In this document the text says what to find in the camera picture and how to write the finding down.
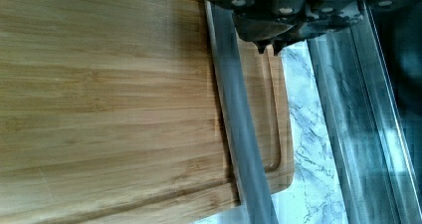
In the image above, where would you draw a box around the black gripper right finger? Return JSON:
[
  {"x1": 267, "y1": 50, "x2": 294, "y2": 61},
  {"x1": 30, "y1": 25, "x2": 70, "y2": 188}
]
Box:
[{"x1": 273, "y1": 4, "x2": 363, "y2": 56}]

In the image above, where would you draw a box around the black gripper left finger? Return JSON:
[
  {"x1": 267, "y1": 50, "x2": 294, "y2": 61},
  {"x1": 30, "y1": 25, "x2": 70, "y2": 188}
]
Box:
[{"x1": 232, "y1": 12, "x2": 293, "y2": 55}]

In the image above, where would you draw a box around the bamboo cutting board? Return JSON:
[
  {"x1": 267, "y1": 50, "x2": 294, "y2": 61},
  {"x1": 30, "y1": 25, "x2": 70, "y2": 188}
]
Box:
[{"x1": 0, "y1": 0, "x2": 296, "y2": 224}]

